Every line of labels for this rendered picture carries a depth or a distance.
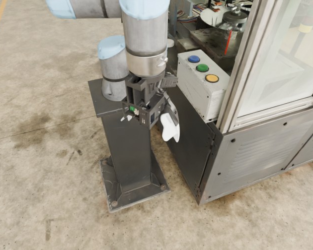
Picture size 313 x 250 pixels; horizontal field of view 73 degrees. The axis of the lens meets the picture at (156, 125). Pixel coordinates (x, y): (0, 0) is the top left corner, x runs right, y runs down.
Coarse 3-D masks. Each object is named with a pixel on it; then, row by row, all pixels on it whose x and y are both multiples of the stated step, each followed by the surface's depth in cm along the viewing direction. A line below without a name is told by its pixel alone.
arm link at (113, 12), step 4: (104, 0) 38; (108, 0) 38; (112, 0) 38; (116, 0) 38; (108, 4) 39; (112, 4) 39; (116, 4) 39; (108, 8) 39; (112, 8) 39; (116, 8) 39; (120, 8) 39; (108, 12) 40; (112, 12) 40; (116, 12) 40; (120, 12) 40; (108, 16) 41; (112, 16) 41; (116, 16) 41; (120, 16) 41
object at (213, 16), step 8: (208, 8) 110; (216, 8) 110; (224, 8) 110; (248, 8) 110; (200, 16) 102; (208, 16) 102; (216, 16) 102; (208, 24) 96; (216, 24) 96; (224, 24) 96; (232, 24) 96; (240, 24) 96
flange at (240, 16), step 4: (228, 12) 103; (232, 12) 100; (236, 12) 99; (240, 12) 99; (224, 16) 101; (228, 16) 100; (232, 16) 99; (236, 16) 99; (240, 16) 99; (244, 16) 100; (232, 20) 98; (236, 20) 98; (240, 20) 98
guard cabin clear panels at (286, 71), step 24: (288, 0) 50; (312, 0) 52; (288, 24) 55; (312, 24) 58; (264, 48) 58; (288, 48) 61; (312, 48) 65; (264, 72) 65; (288, 72) 69; (312, 72) 74; (264, 96) 74; (288, 96) 80
